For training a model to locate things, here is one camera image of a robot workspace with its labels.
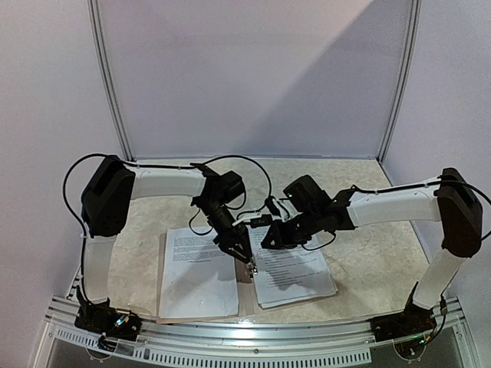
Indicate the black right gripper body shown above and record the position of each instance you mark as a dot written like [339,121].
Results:
[286,232]

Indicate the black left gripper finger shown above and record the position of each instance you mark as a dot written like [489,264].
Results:
[238,254]
[245,246]

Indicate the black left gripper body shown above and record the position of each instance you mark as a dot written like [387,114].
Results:
[224,238]

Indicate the white paper stack remainder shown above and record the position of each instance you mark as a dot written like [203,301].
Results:
[289,276]

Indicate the brown plastic folder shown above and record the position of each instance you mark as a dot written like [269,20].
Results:
[248,303]

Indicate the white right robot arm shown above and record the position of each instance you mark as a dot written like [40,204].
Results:
[392,252]

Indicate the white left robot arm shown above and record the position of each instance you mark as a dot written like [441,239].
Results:
[106,200]

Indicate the metal folder clip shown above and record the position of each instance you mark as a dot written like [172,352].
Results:
[251,269]

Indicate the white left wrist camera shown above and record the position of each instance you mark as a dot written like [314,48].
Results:
[254,220]

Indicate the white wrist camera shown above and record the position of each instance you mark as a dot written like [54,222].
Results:
[273,208]
[254,220]

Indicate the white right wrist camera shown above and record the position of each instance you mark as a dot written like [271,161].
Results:
[273,208]

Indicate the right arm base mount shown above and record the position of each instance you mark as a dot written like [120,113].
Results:
[413,321]

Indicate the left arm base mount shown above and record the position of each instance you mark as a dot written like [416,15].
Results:
[111,324]

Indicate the right aluminium frame post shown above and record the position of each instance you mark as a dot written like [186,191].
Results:
[402,79]

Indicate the aluminium frame post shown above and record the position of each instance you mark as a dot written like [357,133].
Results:
[94,11]
[402,79]

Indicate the left aluminium frame post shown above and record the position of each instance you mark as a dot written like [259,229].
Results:
[94,11]

